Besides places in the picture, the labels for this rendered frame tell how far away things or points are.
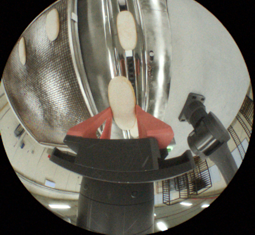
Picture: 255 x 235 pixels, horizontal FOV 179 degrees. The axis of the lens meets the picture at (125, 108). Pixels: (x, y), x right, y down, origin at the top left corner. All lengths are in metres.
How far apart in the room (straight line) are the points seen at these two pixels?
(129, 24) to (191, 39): 0.17
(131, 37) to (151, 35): 0.04
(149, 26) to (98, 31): 0.12
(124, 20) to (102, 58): 0.11
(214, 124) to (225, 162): 0.12
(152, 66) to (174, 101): 0.15
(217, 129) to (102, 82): 0.31
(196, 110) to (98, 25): 0.36
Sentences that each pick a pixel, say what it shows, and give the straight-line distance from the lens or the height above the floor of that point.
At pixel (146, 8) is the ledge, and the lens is 0.21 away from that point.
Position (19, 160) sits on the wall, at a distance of 4.03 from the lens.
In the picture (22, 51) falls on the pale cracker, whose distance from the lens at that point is 0.32.
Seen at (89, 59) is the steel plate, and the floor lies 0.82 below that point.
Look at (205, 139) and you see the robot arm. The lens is 0.23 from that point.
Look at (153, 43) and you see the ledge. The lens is 0.18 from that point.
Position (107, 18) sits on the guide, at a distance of 0.20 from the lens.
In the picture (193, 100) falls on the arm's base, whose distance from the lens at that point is 0.30.
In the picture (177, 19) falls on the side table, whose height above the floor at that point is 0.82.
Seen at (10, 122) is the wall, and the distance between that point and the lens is 3.72.
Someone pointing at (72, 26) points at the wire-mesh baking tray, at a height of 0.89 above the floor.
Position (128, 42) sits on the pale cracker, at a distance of 0.18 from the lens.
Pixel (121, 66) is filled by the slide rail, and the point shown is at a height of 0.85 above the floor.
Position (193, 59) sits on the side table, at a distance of 0.28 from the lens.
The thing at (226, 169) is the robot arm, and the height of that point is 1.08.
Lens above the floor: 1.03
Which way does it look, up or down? 54 degrees down
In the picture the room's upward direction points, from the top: 173 degrees counter-clockwise
